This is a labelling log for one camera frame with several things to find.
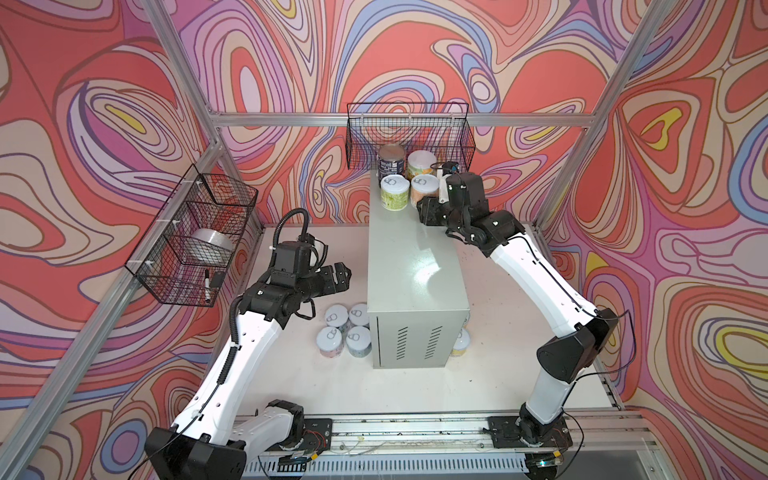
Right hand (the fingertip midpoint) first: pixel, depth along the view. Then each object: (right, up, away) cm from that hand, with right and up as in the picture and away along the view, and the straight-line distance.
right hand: (428, 210), depth 77 cm
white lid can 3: (-19, -37, +7) cm, 42 cm away
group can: (+6, -26, -15) cm, 30 cm away
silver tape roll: (-54, -8, -3) cm, 54 cm away
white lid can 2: (-27, -37, +7) cm, 46 cm away
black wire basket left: (-58, -9, -7) cm, 59 cm away
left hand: (-23, -16, -2) cm, 28 cm away
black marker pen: (-55, -19, -5) cm, 58 cm away
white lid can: (-26, -30, +12) cm, 41 cm away
